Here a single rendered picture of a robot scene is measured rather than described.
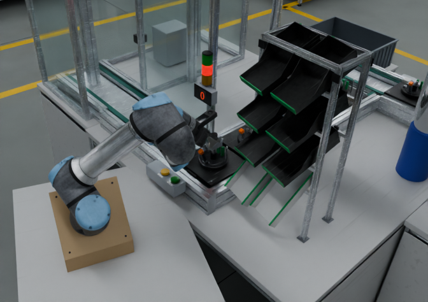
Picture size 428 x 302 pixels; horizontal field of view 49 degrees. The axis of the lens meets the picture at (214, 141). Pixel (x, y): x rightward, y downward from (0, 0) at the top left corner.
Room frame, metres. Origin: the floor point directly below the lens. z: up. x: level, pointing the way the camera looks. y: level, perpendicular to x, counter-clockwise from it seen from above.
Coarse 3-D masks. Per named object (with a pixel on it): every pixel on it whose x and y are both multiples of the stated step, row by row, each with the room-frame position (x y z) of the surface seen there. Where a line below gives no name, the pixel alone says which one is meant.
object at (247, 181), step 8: (264, 160) 1.53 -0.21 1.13; (240, 168) 1.51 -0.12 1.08; (248, 168) 1.53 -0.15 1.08; (256, 168) 1.51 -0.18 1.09; (232, 176) 1.49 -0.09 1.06; (240, 176) 1.51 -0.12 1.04; (248, 176) 1.50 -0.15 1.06; (256, 176) 1.48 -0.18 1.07; (264, 176) 1.42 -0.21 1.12; (232, 184) 1.50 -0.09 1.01; (240, 184) 1.48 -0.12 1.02; (248, 184) 1.47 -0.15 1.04; (256, 184) 1.45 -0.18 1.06; (264, 184) 1.43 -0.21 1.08; (240, 192) 1.45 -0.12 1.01; (248, 192) 1.43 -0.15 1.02; (256, 192) 1.41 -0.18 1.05; (248, 200) 1.39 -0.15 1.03
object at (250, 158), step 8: (248, 136) 1.53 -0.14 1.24; (256, 136) 1.54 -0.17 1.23; (264, 136) 1.53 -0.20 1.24; (240, 144) 1.51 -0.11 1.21; (248, 144) 1.52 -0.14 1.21; (256, 144) 1.51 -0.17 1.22; (264, 144) 1.49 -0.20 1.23; (272, 144) 1.48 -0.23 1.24; (240, 152) 1.46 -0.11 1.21; (248, 152) 1.47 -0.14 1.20; (256, 152) 1.46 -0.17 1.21; (264, 152) 1.45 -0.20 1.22; (272, 152) 1.44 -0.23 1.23; (248, 160) 1.42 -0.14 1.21; (256, 160) 1.43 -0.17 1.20
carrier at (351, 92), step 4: (344, 80) 2.41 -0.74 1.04; (344, 84) 2.49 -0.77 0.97; (352, 84) 2.36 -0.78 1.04; (340, 88) 2.36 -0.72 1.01; (344, 88) 2.41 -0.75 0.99; (348, 88) 2.41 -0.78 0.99; (352, 88) 2.45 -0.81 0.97; (348, 92) 2.36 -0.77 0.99; (352, 92) 2.39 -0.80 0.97; (364, 96) 2.36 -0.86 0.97; (352, 104) 2.27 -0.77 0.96
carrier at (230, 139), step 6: (246, 126) 2.00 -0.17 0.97; (234, 132) 1.94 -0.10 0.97; (246, 132) 1.91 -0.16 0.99; (228, 138) 1.88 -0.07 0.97; (234, 138) 1.89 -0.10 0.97; (240, 138) 1.86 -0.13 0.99; (222, 144) 1.85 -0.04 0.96; (228, 144) 1.83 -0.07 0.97; (234, 144) 1.84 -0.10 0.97; (234, 150) 1.79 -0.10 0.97; (240, 156) 1.76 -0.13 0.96
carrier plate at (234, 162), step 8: (232, 152) 1.77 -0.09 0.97; (192, 160) 1.70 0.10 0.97; (232, 160) 1.71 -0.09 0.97; (240, 160) 1.71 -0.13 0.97; (192, 168) 1.64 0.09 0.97; (200, 168) 1.64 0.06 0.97; (224, 168) 1.65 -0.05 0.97; (232, 168) 1.65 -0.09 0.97; (200, 176) 1.58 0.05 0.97; (208, 176) 1.59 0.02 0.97; (216, 176) 1.59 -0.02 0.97; (224, 176) 1.59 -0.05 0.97; (208, 184) 1.54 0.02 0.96; (216, 184) 1.55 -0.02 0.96
